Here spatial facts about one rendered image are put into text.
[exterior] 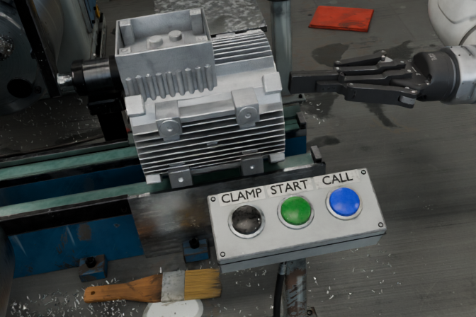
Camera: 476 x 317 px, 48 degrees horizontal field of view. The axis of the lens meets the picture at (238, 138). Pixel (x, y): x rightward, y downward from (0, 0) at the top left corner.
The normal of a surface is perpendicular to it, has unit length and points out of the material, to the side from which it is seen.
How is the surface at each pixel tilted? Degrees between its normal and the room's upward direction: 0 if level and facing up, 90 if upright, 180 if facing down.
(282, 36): 90
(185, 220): 90
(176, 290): 0
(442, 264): 0
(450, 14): 70
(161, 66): 90
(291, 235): 23
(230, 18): 0
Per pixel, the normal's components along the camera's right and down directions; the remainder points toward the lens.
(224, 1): -0.09, -0.77
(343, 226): -0.02, -0.47
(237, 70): 0.16, 0.59
